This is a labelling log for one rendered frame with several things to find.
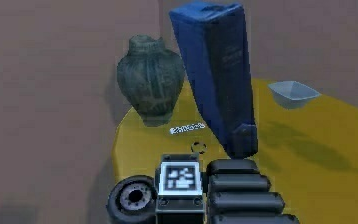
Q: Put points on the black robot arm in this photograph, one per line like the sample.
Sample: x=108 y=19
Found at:
x=240 y=196

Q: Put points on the dark green ceramic vase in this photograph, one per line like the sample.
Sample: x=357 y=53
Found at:
x=149 y=80

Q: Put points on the small white patterned strip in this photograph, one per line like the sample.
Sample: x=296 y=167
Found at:
x=187 y=128

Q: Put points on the yellow round table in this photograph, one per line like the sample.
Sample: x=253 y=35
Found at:
x=320 y=160

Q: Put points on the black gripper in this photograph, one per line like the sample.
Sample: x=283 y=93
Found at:
x=131 y=199

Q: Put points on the pale grey square bowl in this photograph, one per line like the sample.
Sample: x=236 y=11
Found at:
x=293 y=94

